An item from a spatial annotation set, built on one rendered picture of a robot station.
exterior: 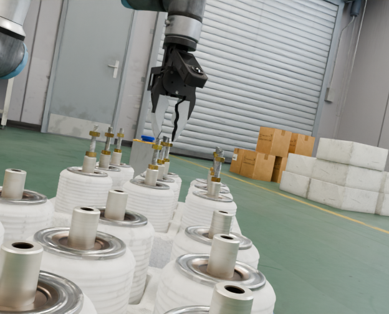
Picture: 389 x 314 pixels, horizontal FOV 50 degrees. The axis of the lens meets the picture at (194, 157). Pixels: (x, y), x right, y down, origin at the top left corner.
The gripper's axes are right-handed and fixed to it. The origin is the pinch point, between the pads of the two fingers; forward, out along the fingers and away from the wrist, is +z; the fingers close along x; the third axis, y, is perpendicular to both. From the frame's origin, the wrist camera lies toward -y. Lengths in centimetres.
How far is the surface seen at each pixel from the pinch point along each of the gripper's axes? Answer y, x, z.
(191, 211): -17.0, 0.3, 12.4
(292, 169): 217, -233, 13
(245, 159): 312, -247, 16
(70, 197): -7.2, 19.3, 13.9
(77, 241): -48, 28, 9
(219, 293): -63, 24, 7
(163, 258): -19.0, 5.1, 20.3
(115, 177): 1.9, 8.9, 10.7
